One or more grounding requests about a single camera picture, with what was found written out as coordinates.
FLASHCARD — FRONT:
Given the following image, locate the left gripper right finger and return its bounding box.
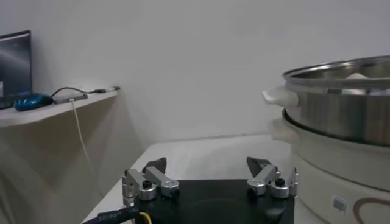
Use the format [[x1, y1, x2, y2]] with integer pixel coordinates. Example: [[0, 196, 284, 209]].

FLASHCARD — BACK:
[[246, 156, 301, 201]]

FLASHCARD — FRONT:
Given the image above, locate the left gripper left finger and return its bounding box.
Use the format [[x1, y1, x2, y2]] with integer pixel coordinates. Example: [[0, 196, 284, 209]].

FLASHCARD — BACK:
[[121, 157, 181, 208]]

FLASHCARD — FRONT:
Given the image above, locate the perforated steel steamer basket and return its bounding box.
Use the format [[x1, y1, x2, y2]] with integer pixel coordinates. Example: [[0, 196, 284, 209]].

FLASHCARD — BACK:
[[261, 55, 390, 147]]

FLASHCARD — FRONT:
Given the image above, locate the cream electric cooking pot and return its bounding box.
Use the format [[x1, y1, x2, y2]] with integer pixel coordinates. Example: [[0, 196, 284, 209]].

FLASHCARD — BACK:
[[268, 117, 390, 224]]

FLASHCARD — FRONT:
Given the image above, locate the black smartphone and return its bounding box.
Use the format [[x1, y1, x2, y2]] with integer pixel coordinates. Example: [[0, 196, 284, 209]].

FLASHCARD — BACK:
[[53, 93, 89, 105]]

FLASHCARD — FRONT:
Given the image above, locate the white side table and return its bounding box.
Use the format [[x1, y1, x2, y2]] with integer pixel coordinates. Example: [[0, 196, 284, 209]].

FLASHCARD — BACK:
[[0, 91, 144, 224]]

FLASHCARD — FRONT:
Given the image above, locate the blue computer mouse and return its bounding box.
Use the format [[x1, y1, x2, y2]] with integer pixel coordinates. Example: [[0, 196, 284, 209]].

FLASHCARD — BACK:
[[13, 93, 54, 112]]

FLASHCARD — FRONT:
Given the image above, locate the dark laptop screen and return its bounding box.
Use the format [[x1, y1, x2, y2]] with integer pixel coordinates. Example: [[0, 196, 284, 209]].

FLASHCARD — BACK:
[[0, 29, 33, 110]]

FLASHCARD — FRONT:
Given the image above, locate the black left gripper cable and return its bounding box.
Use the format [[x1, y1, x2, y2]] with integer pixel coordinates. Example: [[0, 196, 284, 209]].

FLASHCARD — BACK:
[[82, 206, 153, 224]]

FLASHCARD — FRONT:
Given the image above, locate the white charging cable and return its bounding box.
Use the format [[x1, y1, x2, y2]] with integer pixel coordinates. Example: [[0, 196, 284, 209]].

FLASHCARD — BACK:
[[69, 99, 98, 183]]

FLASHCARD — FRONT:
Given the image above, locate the thin black adapter cable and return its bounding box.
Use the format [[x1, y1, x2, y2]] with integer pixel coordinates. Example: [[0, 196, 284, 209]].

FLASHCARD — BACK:
[[50, 86, 107, 98]]

